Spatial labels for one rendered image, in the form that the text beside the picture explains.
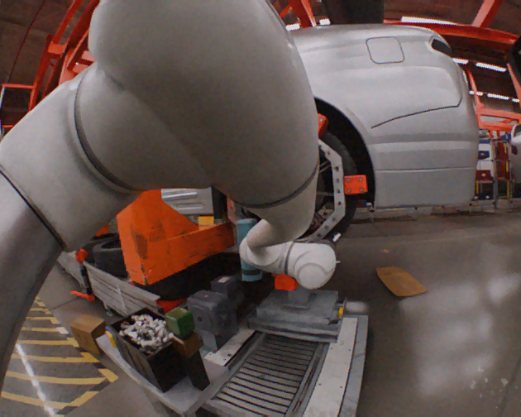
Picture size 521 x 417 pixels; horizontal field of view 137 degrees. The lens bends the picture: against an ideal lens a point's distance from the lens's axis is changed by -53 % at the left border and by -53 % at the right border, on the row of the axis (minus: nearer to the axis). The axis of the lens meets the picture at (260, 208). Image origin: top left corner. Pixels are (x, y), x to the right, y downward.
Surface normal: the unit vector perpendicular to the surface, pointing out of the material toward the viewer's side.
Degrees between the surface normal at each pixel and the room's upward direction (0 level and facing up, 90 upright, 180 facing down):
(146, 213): 90
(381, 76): 90
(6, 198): 71
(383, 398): 0
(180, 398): 0
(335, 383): 0
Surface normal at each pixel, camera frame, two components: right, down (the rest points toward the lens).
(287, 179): 0.47, 0.77
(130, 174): 0.00, 0.90
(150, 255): 0.89, -0.04
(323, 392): -0.09, -0.99
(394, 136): -0.44, 0.12
